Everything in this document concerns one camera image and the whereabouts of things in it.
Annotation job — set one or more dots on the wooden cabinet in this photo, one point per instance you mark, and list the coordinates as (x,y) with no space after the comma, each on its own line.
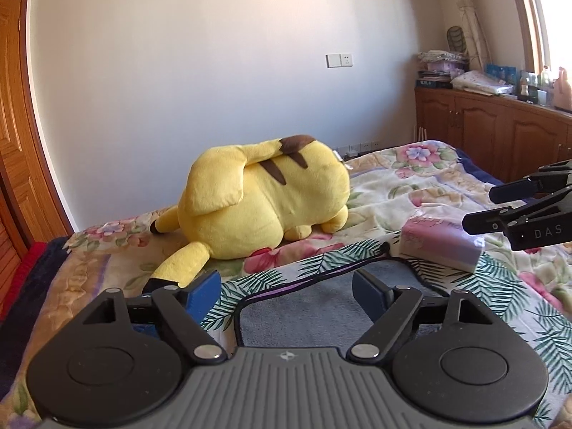
(491,125)

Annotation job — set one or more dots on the stack of books and cloths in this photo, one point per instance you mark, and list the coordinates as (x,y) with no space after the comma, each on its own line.
(440,69)

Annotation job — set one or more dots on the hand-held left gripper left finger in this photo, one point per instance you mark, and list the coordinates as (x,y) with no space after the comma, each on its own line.
(203,294)

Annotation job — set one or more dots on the white wall socket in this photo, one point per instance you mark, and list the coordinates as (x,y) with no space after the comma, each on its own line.
(339,60)

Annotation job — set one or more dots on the grey towel with dark edging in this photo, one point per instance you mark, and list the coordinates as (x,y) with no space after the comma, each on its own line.
(308,308)

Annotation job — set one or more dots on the white plastic bag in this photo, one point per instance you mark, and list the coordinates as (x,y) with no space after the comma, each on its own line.
(482,82)

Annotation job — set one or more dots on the blue box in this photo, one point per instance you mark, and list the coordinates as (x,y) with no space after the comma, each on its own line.
(500,72)

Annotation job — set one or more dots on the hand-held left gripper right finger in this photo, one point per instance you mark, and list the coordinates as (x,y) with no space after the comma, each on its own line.
(367,292)

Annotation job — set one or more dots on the woven hand fan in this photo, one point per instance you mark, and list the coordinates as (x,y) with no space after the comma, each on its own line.
(456,39)

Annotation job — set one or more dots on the dark blue blanket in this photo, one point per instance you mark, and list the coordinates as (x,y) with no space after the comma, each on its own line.
(27,317)

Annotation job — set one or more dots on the floral bed blanket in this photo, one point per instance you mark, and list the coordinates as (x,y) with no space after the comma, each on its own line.
(402,178)

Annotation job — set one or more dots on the pink tissue pack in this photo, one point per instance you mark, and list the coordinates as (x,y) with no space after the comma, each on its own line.
(438,241)

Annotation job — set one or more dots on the dark bottle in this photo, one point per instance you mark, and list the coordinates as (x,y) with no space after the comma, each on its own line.
(528,86)

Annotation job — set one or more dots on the wooden door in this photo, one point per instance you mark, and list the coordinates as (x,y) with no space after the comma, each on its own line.
(18,111)

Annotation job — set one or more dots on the wooden window frame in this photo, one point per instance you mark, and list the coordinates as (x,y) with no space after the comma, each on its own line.
(529,13)

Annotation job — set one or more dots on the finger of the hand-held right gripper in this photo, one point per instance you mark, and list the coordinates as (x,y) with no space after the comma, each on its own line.
(514,189)
(491,223)

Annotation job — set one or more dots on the yellow plush toy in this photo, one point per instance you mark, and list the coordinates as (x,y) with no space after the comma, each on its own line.
(268,196)

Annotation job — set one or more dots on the red cloth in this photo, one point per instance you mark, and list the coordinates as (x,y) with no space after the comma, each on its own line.
(20,277)

